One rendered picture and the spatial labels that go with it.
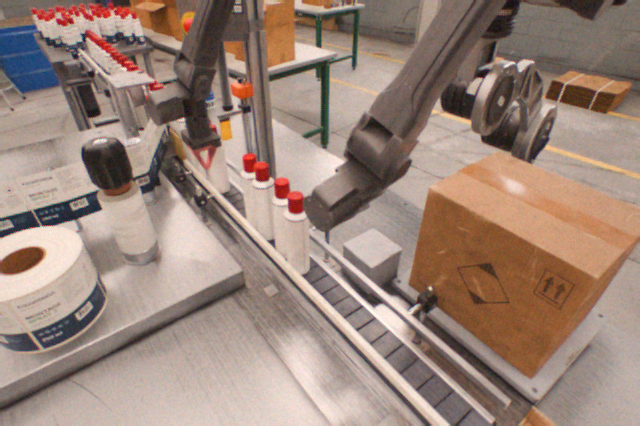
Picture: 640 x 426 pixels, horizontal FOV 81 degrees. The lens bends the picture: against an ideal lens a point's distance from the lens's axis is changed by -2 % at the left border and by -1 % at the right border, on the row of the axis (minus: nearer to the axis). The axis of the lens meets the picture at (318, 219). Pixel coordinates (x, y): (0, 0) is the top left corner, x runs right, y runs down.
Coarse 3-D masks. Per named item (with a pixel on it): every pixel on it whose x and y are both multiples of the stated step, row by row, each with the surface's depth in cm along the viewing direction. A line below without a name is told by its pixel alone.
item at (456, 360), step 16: (320, 240) 83; (336, 256) 79; (352, 272) 75; (368, 288) 73; (416, 320) 66; (432, 336) 63; (448, 352) 61; (464, 368) 58; (480, 384) 57; (496, 400) 55
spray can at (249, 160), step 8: (248, 160) 86; (256, 160) 87; (248, 168) 87; (240, 176) 90; (248, 176) 88; (248, 184) 89; (248, 192) 91; (248, 200) 92; (248, 208) 94; (248, 216) 96; (256, 224) 96
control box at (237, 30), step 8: (176, 0) 86; (184, 0) 86; (192, 0) 86; (184, 8) 87; (192, 8) 87; (184, 16) 88; (192, 16) 88; (232, 16) 88; (240, 16) 88; (232, 24) 89; (240, 24) 89; (248, 24) 90; (184, 32) 90; (224, 32) 90; (232, 32) 90; (240, 32) 90; (248, 32) 90; (224, 40) 92; (232, 40) 92; (240, 40) 92; (248, 40) 92
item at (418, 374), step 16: (192, 176) 120; (208, 192) 112; (240, 192) 112; (224, 208) 106; (240, 208) 106; (320, 272) 86; (320, 288) 82; (336, 288) 82; (336, 304) 79; (352, 304) 79; (352, 320) 76; (368, 320) 76; (368, 336) 73; (384, 336) 73; (384, 352) 70; (400, 352) 70; (400, 368) 67; (416, 368) 67; (416, 384) 65; (432, 384) 65; (448, 384) 65; (432, 400) 63; (448, 400) 63; (464, 400) 63; (448, 416) 61; (464, 416) 61; (480, 416) 61
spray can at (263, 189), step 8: (256, 168) 83; (264, 168) 83; (256, 176) 85; (264, 176) 84; (256, 184) 85; (264, 184) 85; (272, 184) 86; (256, 192) 86; (264, 192) 86; (272, 192) 87; (256, 200) 88; (264, 200) 87; (256, 208) 89; (264, 208) 88; (256, 216) 91; (264, 216) 90; (272, 216) 90; (264, 224) 91; (272, 224) 92; (264, 232) 93; (272, 232) 93; (272, 240) 95
